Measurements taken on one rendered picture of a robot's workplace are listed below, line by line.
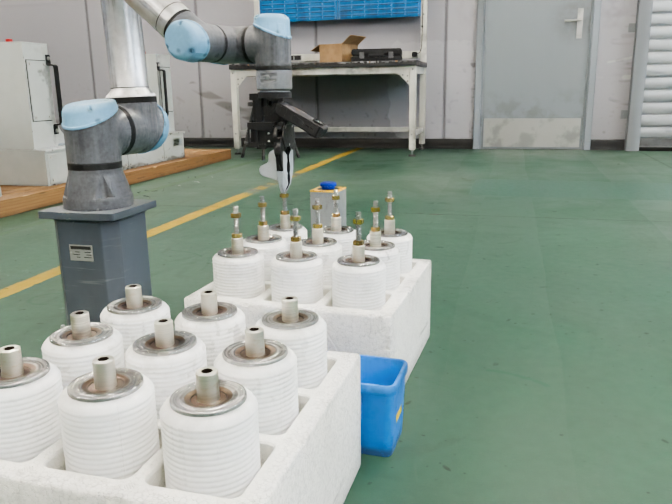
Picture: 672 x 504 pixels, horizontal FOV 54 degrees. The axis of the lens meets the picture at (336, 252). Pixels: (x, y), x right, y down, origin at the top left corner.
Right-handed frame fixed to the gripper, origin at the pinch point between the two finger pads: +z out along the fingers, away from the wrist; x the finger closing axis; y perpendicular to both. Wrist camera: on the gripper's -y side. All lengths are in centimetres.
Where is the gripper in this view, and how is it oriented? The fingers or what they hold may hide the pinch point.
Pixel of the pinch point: (286, 186)
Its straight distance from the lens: 143.5
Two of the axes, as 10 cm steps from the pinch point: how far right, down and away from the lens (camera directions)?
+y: -9.6, -0.5, 2.7
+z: 0.1, 9.7, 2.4
